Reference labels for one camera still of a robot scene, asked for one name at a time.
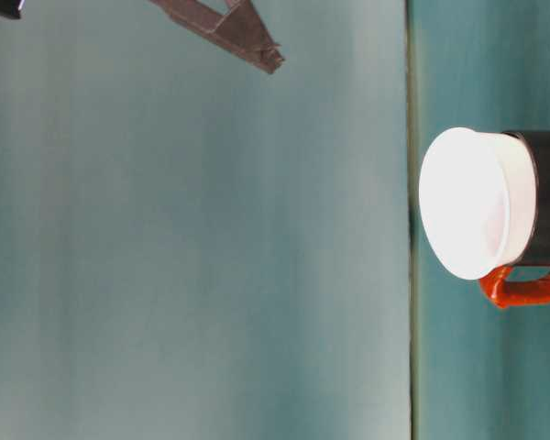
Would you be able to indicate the blue-green table cloth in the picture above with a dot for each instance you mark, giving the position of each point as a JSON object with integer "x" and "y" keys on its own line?
{"x": 486, "y": 366}

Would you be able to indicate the wrist camera on bar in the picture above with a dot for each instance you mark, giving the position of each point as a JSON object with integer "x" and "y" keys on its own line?
{"x": 0, "y": 7}

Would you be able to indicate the white paper cup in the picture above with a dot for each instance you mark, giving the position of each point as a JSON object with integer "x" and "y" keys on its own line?
{"x": 463, "y": 206}

